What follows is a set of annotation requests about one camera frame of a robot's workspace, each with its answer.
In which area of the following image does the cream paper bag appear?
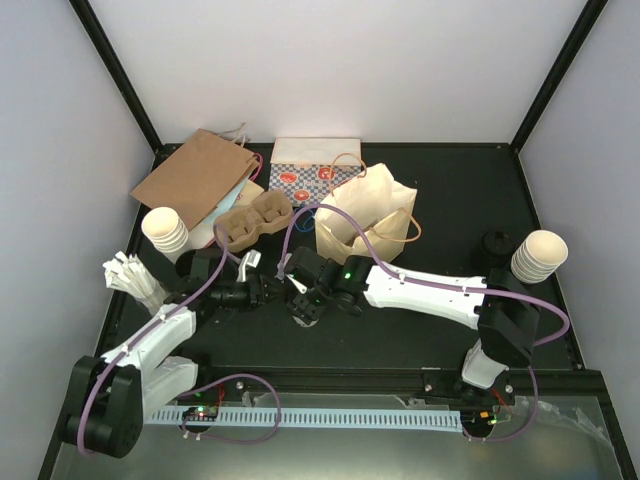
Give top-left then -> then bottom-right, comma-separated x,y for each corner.
315,163 -> 422,264

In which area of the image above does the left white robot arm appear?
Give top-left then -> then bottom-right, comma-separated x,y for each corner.
56,250 -> 285,458

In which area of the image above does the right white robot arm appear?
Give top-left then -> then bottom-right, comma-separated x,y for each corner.
283,247 -> 540,403

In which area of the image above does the light blue paper bag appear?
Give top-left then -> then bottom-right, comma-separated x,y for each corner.
217,179 -> 264,209

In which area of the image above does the left white cup stack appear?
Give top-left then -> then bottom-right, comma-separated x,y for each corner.
141,207 -> 189,264

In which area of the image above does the white cup stack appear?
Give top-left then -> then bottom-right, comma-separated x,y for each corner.
141,207 -> 189,264
510,230 -> 569,285

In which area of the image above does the blue checkered bakery bag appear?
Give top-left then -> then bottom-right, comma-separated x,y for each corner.
269,137 -> 363,208

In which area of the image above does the brown kraft paper bag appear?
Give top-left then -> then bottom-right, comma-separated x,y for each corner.
131,129 -> 258,230

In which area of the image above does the crumpled white paper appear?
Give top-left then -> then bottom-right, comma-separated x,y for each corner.
102,251 -> 169,315

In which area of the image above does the small green circuit board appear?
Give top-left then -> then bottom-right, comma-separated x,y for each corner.
182,406 -> 219,422

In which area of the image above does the right white cup stack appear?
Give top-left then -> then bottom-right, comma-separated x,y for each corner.
510,230 -> 569,285

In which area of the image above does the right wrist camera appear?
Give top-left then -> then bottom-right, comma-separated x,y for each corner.
276,253 -> 308,294

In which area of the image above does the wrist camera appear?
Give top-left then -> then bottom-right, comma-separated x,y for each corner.
276,253 -> 308,294
236,249 -> 261,283

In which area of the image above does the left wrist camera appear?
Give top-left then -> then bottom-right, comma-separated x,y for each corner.
236,249 -> 261,283

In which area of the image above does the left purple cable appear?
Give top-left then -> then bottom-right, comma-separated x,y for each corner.
77,223 -> 281,456

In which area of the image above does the purple cable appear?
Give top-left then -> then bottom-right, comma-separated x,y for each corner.
282,203 -> 570,444
77,223 -> 281,456

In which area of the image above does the light blue cable duct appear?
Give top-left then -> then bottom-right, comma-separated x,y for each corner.
146,405 -> 462,433

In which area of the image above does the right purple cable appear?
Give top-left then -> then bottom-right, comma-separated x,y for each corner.
282,203 -> 570,444

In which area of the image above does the left black frame post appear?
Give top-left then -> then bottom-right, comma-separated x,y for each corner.
69,0 -> 163,153

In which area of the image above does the black frame post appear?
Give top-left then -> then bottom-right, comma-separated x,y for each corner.
510,0 -> 609,153
69,0 -> 163,153

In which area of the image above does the right black frame post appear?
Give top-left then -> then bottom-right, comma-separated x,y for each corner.
510,0 -> 609,153

